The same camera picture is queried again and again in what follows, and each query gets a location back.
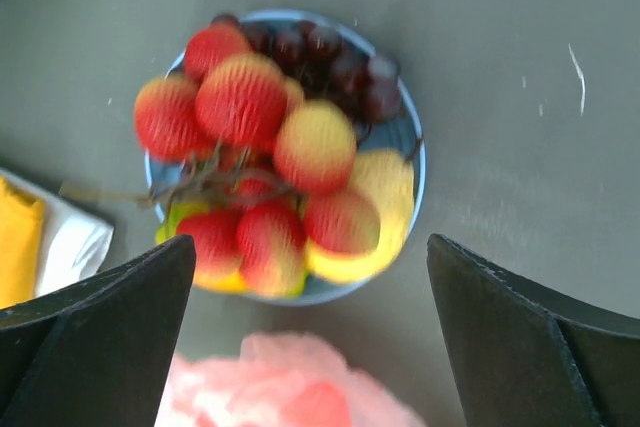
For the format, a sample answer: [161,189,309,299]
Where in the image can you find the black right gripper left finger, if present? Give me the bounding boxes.
[1,235,195,427]

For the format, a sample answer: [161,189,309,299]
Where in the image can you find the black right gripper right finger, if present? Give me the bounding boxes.
[427,234,639,426]

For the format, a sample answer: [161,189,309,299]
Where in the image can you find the pink plastic bag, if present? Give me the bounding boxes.
[155,332,424,426]

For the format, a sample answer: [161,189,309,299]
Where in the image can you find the red yellow strawberry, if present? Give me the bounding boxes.
[273,100,357,194]

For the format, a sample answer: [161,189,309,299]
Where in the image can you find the white folded cloth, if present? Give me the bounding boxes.
[1,169,114,300]

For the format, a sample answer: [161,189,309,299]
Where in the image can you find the orange folded cloth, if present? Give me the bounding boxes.
[0,177,46,309]

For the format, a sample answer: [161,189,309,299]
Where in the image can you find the orange green mango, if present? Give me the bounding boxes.
[156,200,308,299]

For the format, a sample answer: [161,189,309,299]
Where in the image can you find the dark grapes bunch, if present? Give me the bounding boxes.
[59,12,426,211]

